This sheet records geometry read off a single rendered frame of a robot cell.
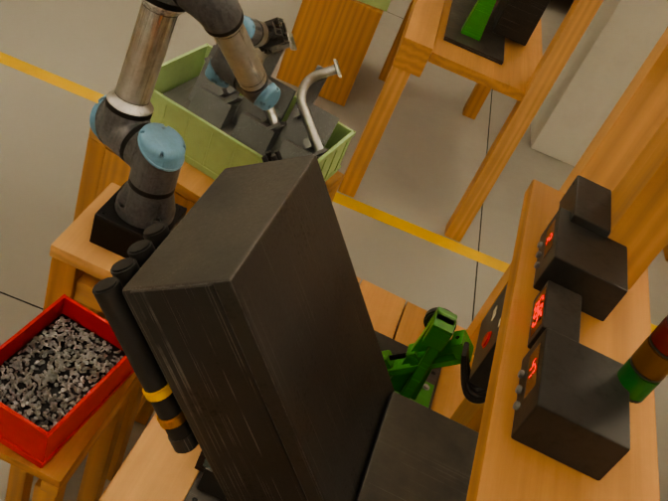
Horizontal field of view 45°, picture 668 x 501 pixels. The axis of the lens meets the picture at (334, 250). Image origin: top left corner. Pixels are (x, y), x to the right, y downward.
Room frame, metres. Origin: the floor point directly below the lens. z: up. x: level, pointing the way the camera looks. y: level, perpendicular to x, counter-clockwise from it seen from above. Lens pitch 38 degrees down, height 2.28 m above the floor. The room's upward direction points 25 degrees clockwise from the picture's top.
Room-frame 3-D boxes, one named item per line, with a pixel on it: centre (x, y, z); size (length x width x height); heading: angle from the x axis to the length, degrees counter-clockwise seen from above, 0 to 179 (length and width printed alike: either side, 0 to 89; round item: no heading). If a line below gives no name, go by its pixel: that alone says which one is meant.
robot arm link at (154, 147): (1.56, 0.49, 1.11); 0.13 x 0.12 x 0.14; 66
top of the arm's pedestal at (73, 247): (1.55, 0.48, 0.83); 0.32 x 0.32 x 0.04; 0
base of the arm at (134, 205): (1.55, 0.48, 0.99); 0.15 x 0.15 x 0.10
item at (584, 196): (1.29, -0.38, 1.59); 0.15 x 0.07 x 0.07; 178
